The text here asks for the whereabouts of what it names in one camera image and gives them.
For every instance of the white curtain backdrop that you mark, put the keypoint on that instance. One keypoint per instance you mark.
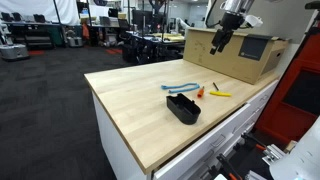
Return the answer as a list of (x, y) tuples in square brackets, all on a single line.
[(33, 8)]

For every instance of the red metal cabinet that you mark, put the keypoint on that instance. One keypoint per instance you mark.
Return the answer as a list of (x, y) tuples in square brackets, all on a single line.
[(293, 96)]

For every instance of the green desk with monitors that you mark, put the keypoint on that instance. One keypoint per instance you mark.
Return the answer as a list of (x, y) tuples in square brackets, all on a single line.
[(31, 33)]

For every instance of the black plastic container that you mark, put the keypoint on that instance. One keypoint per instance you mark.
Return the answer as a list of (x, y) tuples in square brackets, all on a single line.
[(183, 109)]

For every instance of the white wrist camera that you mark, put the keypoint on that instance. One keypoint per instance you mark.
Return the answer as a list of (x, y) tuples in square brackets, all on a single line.
[(254, 20)]

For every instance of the black orange clamp tool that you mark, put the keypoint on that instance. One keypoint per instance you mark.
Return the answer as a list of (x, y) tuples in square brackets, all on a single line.
[(253, 141), (227, 166)]

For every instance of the large cardboard box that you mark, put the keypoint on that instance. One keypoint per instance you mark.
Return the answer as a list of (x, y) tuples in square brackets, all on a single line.
[(230, 55)]

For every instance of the black equipment cart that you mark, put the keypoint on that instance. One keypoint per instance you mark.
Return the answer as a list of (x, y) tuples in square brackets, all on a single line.
[(146, 48)]

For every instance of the silver aluminium bracket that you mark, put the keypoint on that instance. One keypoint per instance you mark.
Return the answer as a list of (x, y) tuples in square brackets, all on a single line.
[(273, 154)]

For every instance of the white drawer cabinet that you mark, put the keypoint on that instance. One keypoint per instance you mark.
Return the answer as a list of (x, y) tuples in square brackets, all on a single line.
[(213, 143)]

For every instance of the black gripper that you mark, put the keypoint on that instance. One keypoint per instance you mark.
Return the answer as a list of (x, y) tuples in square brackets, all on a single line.
[(230, 22)]

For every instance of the large grey round machine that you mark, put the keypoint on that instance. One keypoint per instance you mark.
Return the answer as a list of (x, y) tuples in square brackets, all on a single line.
[(13, 51)]

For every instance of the small grey round machine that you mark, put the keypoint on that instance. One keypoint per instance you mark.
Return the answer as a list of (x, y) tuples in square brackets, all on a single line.
[(74, 41)]

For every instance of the white curved plastic cover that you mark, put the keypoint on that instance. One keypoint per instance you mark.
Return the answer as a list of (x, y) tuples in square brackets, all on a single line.
[(300, 153)]

